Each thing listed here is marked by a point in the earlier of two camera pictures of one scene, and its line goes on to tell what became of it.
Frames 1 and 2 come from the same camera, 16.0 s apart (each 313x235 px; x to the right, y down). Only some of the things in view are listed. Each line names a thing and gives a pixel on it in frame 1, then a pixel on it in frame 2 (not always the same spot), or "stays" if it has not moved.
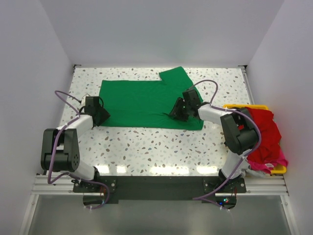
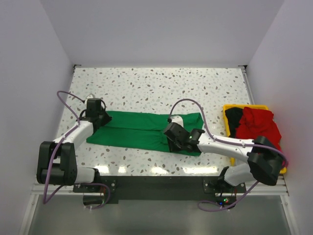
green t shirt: (147, 104) to (141, 130)
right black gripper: (176, 110) to (172, 147)
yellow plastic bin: (280, 170) stays
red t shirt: (269, 148) stays
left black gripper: (105, 115) stays
